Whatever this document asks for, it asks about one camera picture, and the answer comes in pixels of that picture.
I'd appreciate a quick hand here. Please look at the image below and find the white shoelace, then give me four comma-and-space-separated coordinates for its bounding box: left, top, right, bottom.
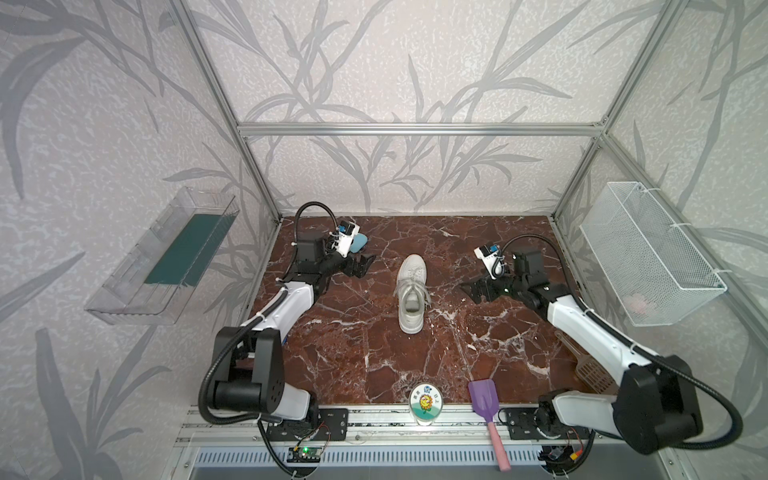
396, 276, 431, 314

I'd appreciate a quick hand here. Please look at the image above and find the white sneaker shoe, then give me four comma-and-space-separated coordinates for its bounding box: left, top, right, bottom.
395, 254, 431, 335

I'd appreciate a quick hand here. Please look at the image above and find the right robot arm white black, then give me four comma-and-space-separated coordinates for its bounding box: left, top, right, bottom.
460, 244, 744, 455

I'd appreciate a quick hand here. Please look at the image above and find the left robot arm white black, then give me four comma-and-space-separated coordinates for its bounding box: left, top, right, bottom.
198, 233, 375, 429

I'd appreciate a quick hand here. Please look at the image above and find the light blue silicone spatula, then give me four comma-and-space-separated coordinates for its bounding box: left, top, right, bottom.
349, 233, 368, 254

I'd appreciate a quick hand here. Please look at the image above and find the brown slotted litter scoop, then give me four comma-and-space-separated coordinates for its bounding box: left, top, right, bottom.
555, 330, 618, 395

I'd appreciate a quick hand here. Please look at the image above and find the pink item in basket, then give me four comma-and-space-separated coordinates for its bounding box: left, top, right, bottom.
624, 294, 654, 316

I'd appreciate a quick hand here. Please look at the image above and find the purple pink toy shovel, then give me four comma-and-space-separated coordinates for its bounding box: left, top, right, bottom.
468, 379, 511, 472

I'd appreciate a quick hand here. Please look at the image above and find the green circuit board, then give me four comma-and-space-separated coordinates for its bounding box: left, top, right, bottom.
286, 446, 326, 464

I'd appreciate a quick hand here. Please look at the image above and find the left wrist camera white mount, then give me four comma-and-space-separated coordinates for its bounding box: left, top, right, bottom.
334, 221, 360, 258

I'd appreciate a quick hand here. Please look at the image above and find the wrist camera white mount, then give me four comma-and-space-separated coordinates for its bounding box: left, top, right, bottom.
474, 243, 506, 279
334, 221, 360, 258

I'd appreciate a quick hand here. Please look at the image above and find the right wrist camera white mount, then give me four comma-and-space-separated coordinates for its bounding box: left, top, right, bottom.
474, 243, 506, 279

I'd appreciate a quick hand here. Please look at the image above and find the white wire mesh basket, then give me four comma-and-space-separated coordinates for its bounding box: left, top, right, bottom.
580, 181, 727, 327

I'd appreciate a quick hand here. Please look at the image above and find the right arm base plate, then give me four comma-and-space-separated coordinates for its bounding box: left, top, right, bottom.
498, 406, 590, 441

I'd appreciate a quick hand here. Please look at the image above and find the clear plastic wall tray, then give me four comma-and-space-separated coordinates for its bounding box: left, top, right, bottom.
85, 187, 240, 326

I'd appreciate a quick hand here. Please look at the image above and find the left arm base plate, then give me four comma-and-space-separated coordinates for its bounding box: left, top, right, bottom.
266, 408, 349, 442

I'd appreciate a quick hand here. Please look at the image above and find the right circuit board with wires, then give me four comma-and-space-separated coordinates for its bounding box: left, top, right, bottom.
539, 445, 583, 465

